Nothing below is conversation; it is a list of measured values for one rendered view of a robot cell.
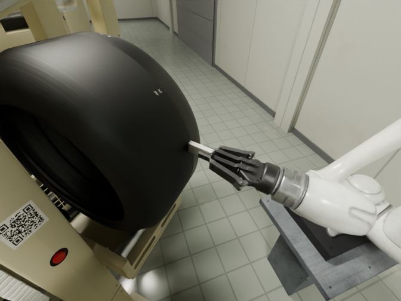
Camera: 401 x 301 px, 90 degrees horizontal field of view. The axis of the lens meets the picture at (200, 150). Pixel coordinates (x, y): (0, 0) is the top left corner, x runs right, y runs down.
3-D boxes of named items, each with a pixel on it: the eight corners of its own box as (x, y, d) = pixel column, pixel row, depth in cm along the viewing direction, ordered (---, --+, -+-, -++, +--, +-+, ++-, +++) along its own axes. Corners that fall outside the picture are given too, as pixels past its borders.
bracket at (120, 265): (129, 280, 65) (122, 269, 59) (48, 231, 78) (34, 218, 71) (136, 270, 68) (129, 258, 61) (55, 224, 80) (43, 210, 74)
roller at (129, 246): (123, 264, 67) (120, 259, 64) (113, 258, 68) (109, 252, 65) (176, 188, 90) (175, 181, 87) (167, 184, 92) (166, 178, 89)
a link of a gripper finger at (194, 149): (211, 159, 54) (210, 160, 53) (188, 149, 55) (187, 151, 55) (213, 151, 52) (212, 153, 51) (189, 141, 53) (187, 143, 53)
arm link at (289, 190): (307, 194, 42) (279, 183, 43) (288, 216, 48) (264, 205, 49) (309, 166, 48) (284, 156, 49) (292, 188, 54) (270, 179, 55)
